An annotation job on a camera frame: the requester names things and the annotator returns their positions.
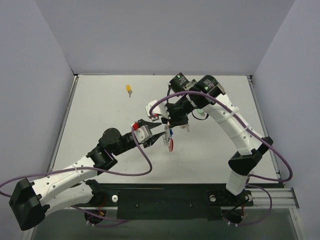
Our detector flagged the key with blue tag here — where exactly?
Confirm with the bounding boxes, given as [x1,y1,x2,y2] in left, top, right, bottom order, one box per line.
[169,128,174,137]

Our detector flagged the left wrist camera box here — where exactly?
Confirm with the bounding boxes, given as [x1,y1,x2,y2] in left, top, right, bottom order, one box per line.
[131,122,153,144]

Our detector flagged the key with green tag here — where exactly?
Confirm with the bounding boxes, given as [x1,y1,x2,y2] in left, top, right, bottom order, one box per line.
[196,108,206,117]

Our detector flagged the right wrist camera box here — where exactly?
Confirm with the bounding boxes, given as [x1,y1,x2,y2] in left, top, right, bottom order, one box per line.
[145,100,171,122]

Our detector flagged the keys with black tags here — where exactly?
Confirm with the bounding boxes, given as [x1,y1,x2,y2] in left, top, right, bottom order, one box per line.
[180,123,190,132]

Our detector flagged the aluminium front rail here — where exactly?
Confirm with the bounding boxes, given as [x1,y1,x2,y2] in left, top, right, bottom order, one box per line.
[250,188,300,209]

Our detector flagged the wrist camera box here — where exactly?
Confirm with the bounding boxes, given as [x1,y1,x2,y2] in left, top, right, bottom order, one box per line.
[145,100,171,122]
[131,122,153,144]

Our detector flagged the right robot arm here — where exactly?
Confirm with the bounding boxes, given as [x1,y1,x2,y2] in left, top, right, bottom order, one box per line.
[162,73,274,205]

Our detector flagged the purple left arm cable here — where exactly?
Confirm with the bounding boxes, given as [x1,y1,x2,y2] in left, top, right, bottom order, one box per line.
[0,128,153,228]

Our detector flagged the metal key organiser red handle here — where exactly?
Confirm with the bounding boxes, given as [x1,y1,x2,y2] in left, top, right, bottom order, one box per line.
[162,124,174,152]

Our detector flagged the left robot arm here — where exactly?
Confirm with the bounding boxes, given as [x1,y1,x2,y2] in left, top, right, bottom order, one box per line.
[9,119,163,231]

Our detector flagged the key with yellow tag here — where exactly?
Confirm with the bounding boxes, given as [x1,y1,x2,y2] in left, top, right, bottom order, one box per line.
[126,84,132,97]

